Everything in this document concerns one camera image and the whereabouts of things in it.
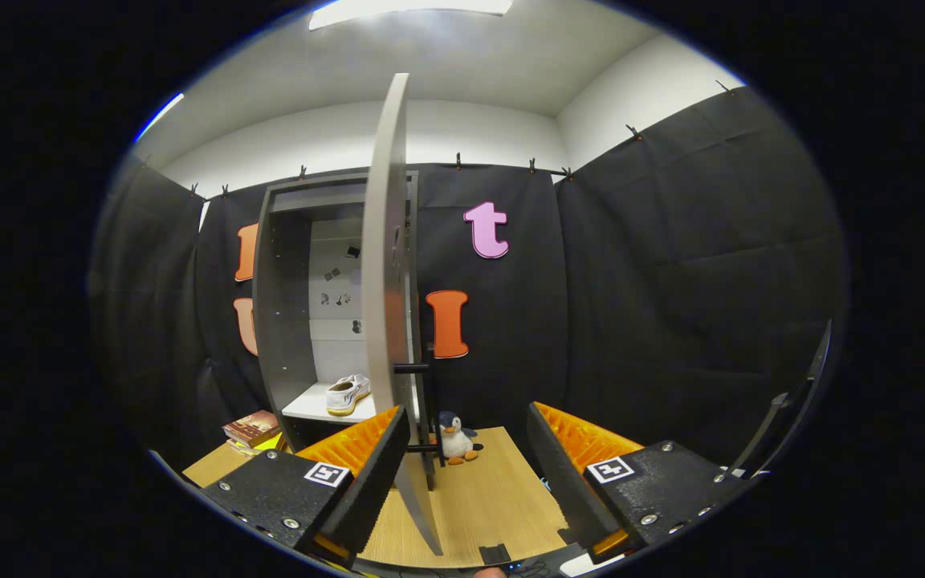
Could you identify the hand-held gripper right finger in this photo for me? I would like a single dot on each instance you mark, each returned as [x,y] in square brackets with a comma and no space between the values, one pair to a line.
[571,482]

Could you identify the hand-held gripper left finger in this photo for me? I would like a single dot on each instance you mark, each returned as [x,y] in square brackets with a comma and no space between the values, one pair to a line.
[366,490]

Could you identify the white canvas shoe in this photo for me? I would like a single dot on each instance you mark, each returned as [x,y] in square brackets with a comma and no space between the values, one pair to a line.
[346,393]

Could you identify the dark grey shoe cabinet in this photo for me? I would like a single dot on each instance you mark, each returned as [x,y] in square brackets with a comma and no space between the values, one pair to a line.
[282,321]

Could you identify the beige shoe cabinet door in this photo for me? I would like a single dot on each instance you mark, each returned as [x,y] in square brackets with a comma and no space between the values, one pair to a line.
[386,241]

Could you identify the penguin plush toy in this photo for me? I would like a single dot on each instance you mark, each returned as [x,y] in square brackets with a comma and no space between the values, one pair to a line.
[454,440]

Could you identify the small black block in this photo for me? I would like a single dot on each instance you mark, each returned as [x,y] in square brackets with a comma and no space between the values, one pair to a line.
[495,554]

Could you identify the yellow cover book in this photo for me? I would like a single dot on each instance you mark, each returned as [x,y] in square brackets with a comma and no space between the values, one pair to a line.
[270,444]

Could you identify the brown cover book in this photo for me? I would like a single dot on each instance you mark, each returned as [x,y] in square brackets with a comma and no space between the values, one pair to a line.
[252,427]

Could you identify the black backdrop cloth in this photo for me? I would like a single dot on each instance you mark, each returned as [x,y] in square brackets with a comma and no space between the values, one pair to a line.
[671,281]

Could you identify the row of small cloth clips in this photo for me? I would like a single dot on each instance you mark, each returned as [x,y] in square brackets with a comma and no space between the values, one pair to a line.
[458,161]

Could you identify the narrow ceiling light strip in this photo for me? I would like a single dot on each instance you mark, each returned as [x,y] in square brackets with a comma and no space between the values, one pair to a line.
[159,118]

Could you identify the wide ceiling light panel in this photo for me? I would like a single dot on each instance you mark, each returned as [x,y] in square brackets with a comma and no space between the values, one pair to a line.
[406,10]

